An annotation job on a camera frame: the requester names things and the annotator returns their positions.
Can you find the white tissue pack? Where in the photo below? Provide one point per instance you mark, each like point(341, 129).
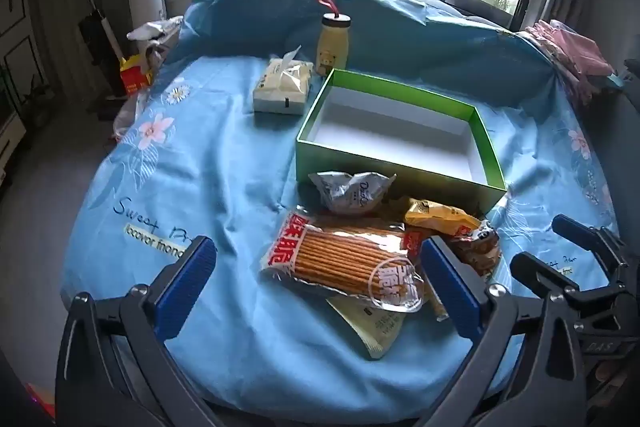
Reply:
point(280, 87)

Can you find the yellow bottle with red loop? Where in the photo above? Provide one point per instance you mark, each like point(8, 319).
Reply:
point(332, 42)

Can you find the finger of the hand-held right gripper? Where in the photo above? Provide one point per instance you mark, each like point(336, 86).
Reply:
point(535, 269)
point(575, 229)

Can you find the red carton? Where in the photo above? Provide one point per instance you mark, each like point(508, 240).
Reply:
point(135, 79)

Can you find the silver snack packet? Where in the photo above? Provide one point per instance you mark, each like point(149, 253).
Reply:
point(350, 192)

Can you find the dark grey chair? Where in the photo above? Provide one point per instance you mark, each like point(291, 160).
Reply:
point(620, 147)

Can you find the upright vacuum cleaner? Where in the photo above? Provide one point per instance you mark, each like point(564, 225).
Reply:
point(95, 32)

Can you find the white plastic bag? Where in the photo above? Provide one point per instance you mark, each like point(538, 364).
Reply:
point(155, 29)

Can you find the white cabinet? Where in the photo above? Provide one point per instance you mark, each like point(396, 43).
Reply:
point(10, 142)

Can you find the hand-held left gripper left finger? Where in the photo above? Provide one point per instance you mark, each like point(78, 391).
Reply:
point(185, 287)

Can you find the green cardboard box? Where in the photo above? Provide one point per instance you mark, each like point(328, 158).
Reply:
point(395, 179)

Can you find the white cylinder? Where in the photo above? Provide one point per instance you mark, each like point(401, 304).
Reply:
point(145, 2)

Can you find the pink cloth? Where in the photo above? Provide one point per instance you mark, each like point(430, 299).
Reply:
point(575, 52)

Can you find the clear biscuit stick packet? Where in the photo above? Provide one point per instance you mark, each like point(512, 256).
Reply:
point(340, 257)

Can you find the orange yellow snack packet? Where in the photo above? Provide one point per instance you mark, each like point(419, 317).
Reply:
point(440, 217)

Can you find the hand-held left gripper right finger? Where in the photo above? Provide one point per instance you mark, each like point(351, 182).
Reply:
point(450, 287)

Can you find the orange brown snack packet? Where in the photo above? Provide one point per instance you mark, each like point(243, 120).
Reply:
point(480, 252)

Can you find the blue floral bedsheet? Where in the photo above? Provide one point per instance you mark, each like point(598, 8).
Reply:
point(200, 182)

